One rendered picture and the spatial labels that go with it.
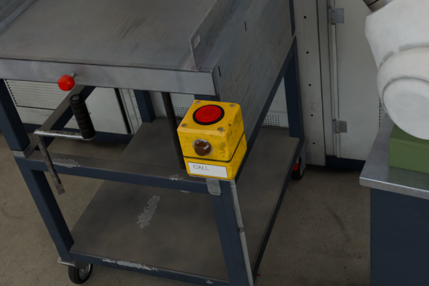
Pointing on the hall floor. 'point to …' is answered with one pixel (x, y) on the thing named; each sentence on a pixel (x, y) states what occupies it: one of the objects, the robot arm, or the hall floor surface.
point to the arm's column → (398, 239)
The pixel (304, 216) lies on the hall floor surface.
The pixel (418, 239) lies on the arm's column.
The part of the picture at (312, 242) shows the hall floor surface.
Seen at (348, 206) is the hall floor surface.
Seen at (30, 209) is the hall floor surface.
